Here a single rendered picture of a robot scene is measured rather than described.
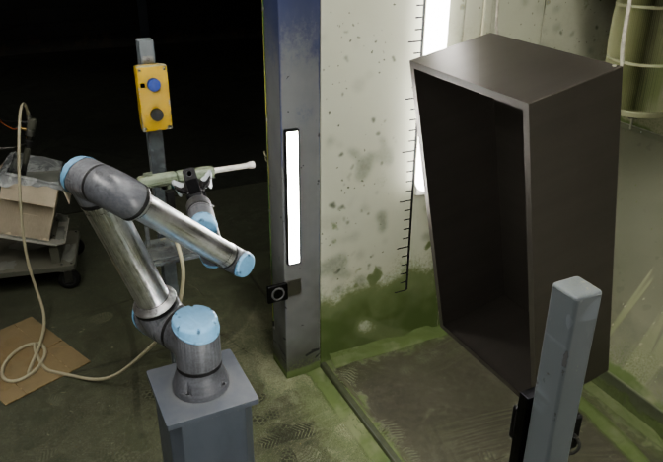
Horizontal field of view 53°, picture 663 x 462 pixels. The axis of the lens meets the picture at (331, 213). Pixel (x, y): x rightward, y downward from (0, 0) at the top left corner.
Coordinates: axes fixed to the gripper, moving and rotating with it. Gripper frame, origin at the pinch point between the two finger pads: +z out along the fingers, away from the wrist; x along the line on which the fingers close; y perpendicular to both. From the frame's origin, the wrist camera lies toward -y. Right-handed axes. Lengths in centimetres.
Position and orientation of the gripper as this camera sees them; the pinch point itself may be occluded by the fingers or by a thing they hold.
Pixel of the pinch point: (190, 174)
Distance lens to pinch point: 260.9
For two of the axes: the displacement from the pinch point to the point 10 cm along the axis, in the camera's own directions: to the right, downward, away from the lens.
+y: 1.5, 8.1, 5.6
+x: 9.5, -2.8, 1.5
